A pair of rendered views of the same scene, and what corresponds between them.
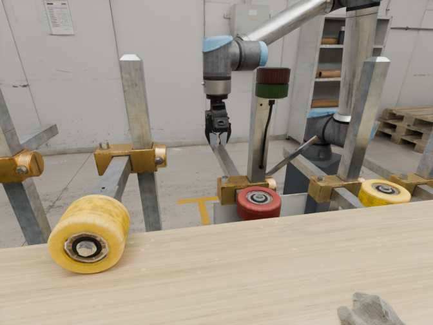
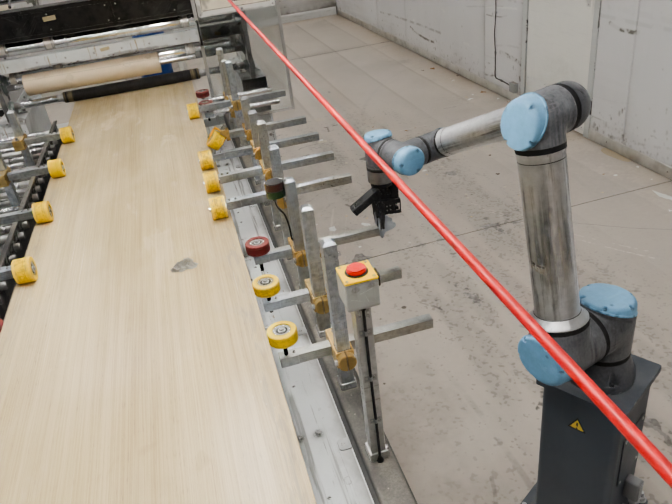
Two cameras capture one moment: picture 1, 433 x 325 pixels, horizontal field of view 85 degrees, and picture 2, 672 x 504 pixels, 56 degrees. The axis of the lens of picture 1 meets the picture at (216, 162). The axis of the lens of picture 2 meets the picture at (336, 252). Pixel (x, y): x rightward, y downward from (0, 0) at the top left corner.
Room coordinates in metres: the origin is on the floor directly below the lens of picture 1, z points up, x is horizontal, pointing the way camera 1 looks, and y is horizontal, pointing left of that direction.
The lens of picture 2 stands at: (0.57, -1.91, 1.90)
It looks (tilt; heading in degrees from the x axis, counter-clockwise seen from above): 30 degrees down; 88
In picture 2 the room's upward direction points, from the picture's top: 8 degrees counter-clockwise
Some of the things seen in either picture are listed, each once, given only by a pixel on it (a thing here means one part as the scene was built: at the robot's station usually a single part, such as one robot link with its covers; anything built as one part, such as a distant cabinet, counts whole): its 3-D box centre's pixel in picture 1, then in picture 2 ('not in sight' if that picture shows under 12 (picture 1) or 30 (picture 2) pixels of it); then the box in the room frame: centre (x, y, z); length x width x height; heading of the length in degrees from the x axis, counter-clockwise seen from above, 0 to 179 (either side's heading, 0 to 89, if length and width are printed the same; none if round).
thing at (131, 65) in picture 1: (147, 175); (283, 208); (0.46, 0.15, 0.90); 0.03 x 0.03 x 0.48; 10
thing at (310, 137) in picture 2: not in sight; (262, 146); (0.39, 0.69, 0.95); 0.50 x 0.04 x 0.04; 10
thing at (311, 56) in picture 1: (332, 86); not in sight; (3.25, -1.52, 0.78); 0.90 x 0.45 x 1.55; 101
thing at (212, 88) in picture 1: (216, 87); (380, 174); (0.80, 0.00, 1.05); 0.10 x 0.09 x 0.05; 100
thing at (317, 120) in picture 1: (321, 124); (603, 321); (1.30, -0.59, 0.79); 0.17 x 0.15 x 0.18; 28
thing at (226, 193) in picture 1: (246, 189); (298, 251); (0.50, -0.07, 0.85); 0.13 x 0.06 x 0.05; 100
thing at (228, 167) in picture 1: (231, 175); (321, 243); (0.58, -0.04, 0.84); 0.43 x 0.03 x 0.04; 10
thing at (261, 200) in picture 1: (257, 220); (259, 255); (0.37, -0.08, 0.85); 0.08 x 0.08 x 0.11
